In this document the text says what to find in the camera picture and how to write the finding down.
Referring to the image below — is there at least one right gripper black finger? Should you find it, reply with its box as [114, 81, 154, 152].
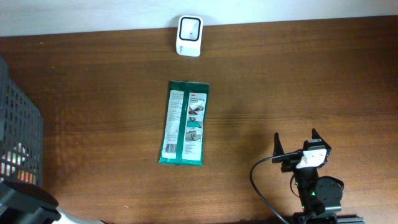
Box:
[273, 133, 284, 156]
[312, 128, 322, 139]

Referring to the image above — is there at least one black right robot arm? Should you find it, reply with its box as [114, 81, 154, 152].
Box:
[272, 129, 364, 224]

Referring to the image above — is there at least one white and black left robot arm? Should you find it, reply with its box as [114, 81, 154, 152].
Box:
[1, 180, 105, 224]

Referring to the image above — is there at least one white barcode scanner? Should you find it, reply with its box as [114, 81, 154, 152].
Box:
[175, 15, 203, 57]

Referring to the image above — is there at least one dark grey plastic basket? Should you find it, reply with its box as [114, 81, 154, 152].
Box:
[1, 59, 44, 187]

